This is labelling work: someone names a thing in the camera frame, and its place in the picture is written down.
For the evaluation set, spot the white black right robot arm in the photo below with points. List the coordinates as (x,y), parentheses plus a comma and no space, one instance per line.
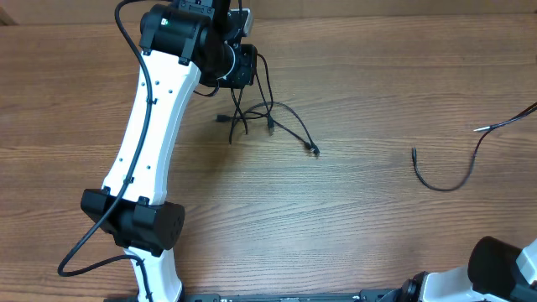
(496,272)

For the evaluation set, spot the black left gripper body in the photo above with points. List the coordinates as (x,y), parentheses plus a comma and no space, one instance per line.
(243,70)

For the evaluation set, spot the cardboard back panel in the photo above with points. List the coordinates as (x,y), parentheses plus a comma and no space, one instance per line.
(31,12)

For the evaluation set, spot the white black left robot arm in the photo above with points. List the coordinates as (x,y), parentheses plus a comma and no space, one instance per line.
(183,44)

